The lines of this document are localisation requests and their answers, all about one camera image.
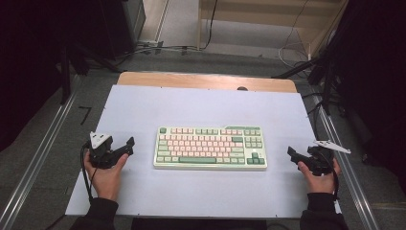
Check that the person's left hand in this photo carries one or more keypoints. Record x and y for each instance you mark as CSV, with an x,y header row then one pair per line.
x,y
107,182

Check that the wooden table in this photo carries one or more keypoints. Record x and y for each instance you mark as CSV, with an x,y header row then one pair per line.
x,y
191,80

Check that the person's right hand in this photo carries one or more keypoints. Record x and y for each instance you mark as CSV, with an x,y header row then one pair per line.
x,y
319,183

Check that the black cabinet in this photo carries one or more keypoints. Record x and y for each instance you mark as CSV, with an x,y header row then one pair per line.
x,y
124,25

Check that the green and cream keyboard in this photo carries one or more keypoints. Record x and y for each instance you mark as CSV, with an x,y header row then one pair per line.
x,y
198,160

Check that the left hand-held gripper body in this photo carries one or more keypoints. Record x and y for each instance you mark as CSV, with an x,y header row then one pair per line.
x,y
102,156

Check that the aluminium floor rail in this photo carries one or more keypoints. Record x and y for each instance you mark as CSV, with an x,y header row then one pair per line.
x,y
35,169
351,179

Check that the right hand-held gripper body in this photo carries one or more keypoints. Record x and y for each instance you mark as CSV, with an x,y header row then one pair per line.
x,y
319,161

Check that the wooden shelf unit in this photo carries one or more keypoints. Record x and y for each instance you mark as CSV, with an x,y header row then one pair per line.
x,y
255,16

